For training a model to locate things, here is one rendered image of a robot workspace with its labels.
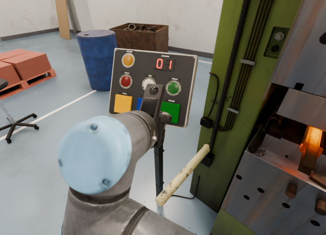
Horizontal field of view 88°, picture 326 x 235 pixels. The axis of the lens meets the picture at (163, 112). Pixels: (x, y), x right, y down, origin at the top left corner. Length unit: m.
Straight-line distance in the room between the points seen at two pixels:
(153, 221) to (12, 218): 1.66
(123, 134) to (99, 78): 2.72
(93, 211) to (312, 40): 0.59
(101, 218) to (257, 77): 0.70
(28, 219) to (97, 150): 1.61
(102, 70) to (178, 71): 2.28
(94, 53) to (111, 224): 2.63
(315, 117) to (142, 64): 0.59
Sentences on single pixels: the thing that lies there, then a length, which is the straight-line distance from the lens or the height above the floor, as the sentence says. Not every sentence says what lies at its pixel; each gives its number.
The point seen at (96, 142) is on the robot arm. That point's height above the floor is 1.25.
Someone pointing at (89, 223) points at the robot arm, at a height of 1.15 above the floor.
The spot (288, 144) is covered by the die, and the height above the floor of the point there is 0.97.
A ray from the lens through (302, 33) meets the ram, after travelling 0.58.
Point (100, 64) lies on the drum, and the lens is 2.84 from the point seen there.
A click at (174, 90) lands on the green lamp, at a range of 0.65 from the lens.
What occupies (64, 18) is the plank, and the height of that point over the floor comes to 0.61.
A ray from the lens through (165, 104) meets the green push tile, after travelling 0.66.
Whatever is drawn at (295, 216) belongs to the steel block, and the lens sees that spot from 0.85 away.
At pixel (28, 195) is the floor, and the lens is 1.94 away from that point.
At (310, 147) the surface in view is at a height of 1.01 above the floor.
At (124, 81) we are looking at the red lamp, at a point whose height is 1.09.
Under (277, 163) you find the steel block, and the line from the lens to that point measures 0.72.
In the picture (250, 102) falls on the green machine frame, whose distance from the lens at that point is 0.83.
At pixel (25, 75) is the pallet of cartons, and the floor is 0.22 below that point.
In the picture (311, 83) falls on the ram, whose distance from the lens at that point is 0.61.
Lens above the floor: 1.40
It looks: 36 degrees down
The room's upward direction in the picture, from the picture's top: straight up
